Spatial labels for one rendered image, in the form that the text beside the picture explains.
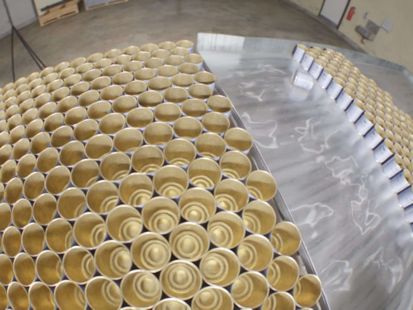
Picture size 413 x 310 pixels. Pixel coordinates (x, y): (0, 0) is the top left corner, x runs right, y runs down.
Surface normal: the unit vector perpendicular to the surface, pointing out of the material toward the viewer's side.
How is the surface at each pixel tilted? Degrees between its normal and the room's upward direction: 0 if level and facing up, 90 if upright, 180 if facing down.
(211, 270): 2
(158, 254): 2
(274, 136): 0
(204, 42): 90
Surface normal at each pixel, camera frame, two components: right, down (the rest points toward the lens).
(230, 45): 0.04, 0.85
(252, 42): 0.33, 0.82
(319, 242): 0.09, -0.53
